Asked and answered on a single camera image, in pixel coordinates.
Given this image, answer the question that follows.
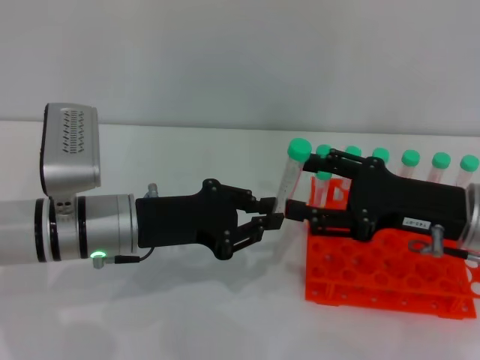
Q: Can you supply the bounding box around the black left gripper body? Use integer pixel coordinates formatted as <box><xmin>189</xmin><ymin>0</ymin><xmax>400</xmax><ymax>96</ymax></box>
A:
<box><xmin>134</xmin><ymin>178</ymin><xmax>242</xmax><ymax>261</ymax></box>

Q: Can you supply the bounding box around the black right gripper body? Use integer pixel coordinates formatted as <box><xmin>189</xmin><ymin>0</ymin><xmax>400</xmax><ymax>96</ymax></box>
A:
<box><xmin>346</xmin><ymin>156</ymin><xmax>468</xmax><ymax>242</ymax></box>

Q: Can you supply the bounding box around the orange plastic test tube rack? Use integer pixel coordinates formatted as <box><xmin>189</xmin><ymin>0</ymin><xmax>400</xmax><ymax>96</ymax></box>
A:
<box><xmin>303</xmin><ymin>175</ymin><xmax>480</xmax><ymax>321</ymax></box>

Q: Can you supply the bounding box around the silver knob on right gripper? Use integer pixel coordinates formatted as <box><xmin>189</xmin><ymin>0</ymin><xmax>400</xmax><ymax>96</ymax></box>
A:
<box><xmin>408</xmin><ymin>223</ymin><xmax>446</xmax><ymax>259</ymax></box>

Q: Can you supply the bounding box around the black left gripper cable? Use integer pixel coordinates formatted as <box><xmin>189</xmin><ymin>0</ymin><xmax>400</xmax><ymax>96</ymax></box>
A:
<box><xmin>92</xmin><ymin>245</ymin><xmax>155</xmax><ymax>269</ymax></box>

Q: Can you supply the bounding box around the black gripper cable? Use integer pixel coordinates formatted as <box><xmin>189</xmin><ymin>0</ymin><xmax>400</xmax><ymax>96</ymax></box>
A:
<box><xmin>92</xmin><ymin>245</ymin><xmax>155</xmax><ymax>269</ymax></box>
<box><xmin>442</xmin><ymin>247</ymin><xmax>480</xmax><ymax>261</ymax></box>

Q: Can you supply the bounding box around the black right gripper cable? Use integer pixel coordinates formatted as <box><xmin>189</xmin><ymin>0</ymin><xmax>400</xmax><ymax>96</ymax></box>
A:
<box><xmin>442</xmin><ymin>247</ymin><xmax>480</xmax><ymax>261</ymax></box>

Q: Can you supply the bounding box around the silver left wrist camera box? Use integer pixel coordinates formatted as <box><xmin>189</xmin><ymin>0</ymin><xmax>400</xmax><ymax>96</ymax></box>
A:
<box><xmin>40</xmin><ymin>103</ymin><xmax>102</xmax><ymax>199</ymax></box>

